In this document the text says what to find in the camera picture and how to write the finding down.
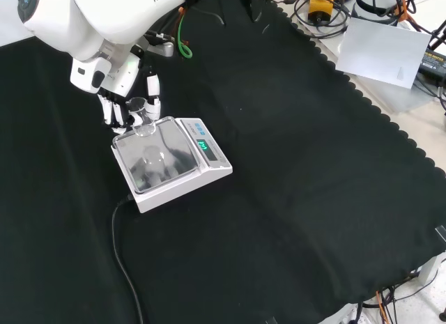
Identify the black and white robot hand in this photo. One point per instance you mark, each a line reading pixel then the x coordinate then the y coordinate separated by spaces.
pixel 115 76

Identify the clear glass beaker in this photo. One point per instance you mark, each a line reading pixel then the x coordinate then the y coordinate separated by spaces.
pixel 139 118

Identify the white electronic balance steel pan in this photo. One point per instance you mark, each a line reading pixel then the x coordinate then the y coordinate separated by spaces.
pixel 157 195

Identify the black bench cloth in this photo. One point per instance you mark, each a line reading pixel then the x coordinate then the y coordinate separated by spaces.
pixel 278 163

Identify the yellow stop button box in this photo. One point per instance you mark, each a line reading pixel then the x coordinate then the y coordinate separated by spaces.
pixel 320 8

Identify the pale board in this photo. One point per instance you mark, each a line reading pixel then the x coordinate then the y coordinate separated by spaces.
pixel 380 52

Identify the black power adapter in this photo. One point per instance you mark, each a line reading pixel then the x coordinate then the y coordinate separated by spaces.
pixel 435 62

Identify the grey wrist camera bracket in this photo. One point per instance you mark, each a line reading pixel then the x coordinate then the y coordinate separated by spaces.
pixel 165 49

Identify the white bench frame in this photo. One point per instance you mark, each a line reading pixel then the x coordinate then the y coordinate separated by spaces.
pixel 430 268

